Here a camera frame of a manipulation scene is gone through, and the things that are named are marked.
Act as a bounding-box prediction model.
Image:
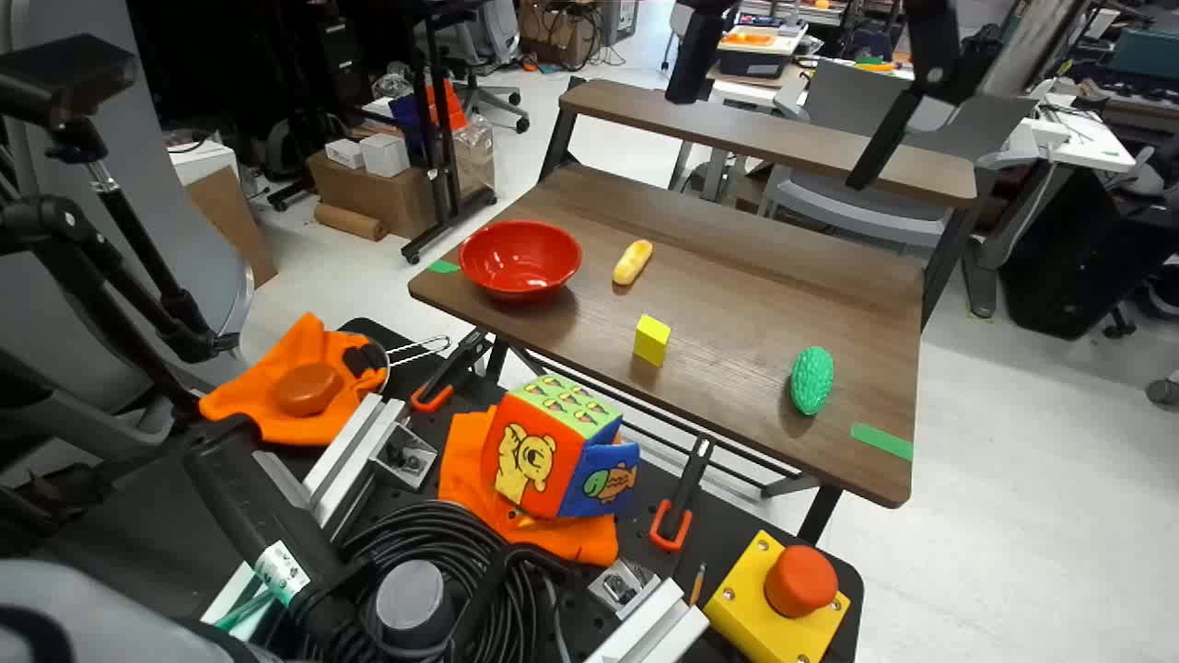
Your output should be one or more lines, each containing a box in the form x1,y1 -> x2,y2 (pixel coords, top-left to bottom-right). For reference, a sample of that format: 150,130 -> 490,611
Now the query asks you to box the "small orange bowl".
268,362 -> 348,421

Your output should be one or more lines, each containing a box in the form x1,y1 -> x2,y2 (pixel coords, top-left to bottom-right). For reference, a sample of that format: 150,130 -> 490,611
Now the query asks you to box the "aluminium extrusion bar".
586,575 -> 712,663
301,392 -> 408,530

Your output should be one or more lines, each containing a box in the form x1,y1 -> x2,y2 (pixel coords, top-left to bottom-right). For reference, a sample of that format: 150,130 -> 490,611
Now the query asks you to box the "grey round cap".
364,556 -> 460,663

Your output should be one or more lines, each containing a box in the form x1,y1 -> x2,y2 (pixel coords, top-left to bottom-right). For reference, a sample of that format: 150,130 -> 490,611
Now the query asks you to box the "wooden table shelf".
556,77 -> 983,206

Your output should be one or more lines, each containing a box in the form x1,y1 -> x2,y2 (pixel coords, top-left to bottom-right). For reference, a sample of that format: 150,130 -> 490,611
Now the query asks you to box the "plain cardboard box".
181,163 -> 279,289

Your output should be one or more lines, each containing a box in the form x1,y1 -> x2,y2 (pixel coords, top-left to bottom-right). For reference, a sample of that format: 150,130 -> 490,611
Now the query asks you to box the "black orange bar clamp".
646,435 -> 719,556
408,329 -> 494,417

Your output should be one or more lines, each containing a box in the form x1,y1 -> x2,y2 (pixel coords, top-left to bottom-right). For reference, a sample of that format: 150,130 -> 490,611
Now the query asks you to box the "yellow corn toy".
607,234 -> 656,289

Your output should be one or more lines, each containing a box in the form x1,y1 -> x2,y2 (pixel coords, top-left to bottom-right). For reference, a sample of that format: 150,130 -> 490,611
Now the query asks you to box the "black floor stand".
398,0 -> 503,270

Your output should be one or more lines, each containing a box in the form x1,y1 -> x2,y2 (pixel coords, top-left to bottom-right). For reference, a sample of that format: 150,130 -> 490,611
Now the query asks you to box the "colourful soft picture cube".
475,370 -> 646,528

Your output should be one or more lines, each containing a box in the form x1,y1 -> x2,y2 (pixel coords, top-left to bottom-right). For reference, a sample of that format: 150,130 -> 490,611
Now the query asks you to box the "green bumpy toy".
785,342 -> 840,421

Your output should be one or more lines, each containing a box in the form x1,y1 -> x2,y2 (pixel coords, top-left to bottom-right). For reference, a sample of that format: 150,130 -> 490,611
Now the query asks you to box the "black mounting board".
245,313 -> 866,663

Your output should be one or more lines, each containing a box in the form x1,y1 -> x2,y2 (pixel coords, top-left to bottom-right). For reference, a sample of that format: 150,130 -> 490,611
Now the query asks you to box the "yellow box with red button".
704,528 -> 855,663

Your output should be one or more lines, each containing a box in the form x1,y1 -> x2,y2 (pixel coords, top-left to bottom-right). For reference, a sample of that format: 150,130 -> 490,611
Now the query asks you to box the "black cable coil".
289,494 -> 594,663

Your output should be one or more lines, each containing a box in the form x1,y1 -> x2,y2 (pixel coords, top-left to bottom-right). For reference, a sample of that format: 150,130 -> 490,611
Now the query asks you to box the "black camera tripod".
0,33 -> 252,397

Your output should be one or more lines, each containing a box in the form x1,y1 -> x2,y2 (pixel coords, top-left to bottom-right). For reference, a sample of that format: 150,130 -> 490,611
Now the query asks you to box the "red plastic bowl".
460,217 -> 586,305

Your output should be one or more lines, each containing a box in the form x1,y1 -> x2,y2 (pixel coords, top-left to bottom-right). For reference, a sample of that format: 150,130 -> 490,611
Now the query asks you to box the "yellow toy block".
630,313 -> 676,370

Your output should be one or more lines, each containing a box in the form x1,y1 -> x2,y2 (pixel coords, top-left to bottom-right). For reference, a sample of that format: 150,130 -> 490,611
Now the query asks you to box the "grey office chair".
761,57 -> 1043,259

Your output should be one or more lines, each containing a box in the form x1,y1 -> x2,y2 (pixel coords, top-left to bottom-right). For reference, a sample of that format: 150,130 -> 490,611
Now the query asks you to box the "white desk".
979,77 -> 1144,175

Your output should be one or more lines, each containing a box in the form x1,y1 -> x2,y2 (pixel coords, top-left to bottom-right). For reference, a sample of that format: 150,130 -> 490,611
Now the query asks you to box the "cardboard box with white packs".
305,115 -> 503,244

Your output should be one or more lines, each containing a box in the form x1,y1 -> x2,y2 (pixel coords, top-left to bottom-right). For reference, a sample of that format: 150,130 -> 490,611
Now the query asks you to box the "wooden desk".
484,74 -> 983,548

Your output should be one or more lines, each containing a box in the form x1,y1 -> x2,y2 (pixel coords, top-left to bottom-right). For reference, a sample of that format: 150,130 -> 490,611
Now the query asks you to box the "orange cloth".
195,309 -> 392,449
434,405 -> 622,572

